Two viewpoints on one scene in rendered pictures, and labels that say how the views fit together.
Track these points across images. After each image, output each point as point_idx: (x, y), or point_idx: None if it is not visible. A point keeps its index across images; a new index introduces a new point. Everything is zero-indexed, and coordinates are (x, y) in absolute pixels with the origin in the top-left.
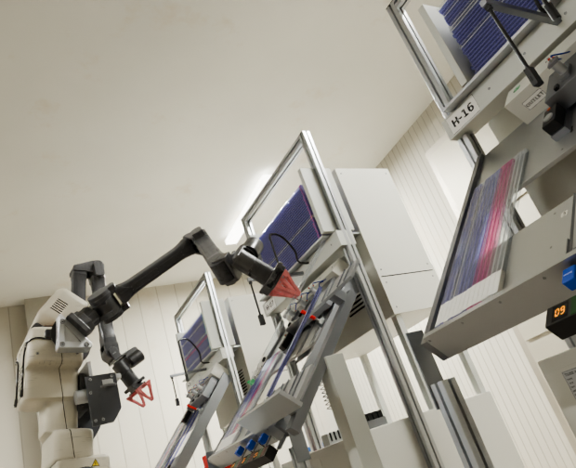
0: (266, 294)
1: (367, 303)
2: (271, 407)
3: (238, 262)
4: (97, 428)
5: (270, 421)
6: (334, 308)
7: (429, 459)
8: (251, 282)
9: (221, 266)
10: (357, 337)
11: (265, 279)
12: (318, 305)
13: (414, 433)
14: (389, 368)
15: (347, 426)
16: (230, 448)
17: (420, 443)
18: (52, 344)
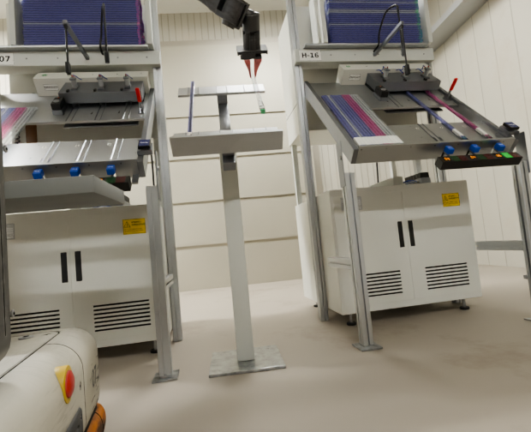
0: (242, 57)
1: (159, 117)
2: (251, 139)
3: (256, 18)
4: None
5: (223, 150)
6: (152, 105)
7: (171, 239)
8: (67, 27)
9: (242, 8)
10: (102, 139)
11: (257, 48)
12: (208, 93)
13: (164, 219)
14: (161, 170)
15: (236, 183)
16: (7, 168)
17: (167, 227)
18: None
